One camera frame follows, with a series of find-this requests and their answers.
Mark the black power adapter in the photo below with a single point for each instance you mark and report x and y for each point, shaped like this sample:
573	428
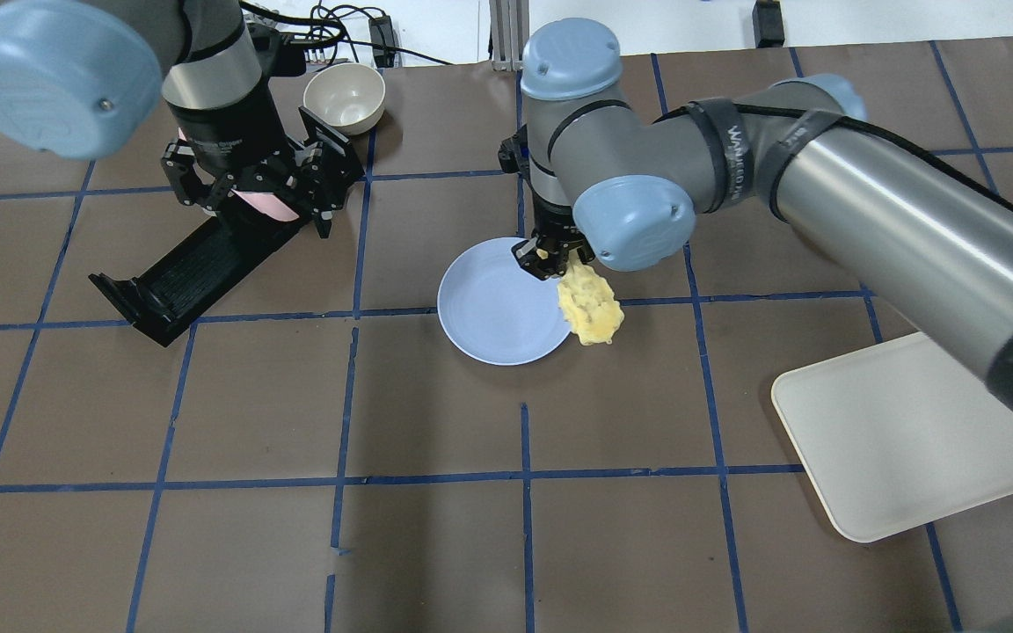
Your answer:
383	40

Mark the black dish rack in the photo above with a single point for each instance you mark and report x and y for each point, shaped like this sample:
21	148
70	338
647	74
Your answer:
165	300

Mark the blue plate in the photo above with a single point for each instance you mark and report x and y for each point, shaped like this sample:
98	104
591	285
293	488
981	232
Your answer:
494	311

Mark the yellow bread roll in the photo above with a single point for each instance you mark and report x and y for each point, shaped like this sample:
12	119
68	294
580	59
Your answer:
588	305

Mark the pink plate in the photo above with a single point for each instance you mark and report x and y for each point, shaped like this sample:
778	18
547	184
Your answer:
255	163

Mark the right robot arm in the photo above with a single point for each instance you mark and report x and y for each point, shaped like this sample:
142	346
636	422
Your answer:
607	187

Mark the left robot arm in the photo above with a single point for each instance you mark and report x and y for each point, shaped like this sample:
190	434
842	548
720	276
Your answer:
77	78

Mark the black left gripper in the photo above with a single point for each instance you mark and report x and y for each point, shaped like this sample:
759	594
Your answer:
227	145

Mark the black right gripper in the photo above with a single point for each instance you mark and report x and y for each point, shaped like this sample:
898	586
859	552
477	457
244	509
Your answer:
550	220

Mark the cream rectangular tray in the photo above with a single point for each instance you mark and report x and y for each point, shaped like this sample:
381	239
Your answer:
895	435

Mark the aluminium frame post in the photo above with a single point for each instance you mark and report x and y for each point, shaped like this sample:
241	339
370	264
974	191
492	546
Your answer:
509	31

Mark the cream bowl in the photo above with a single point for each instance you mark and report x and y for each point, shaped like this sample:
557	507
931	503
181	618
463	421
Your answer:
349	97

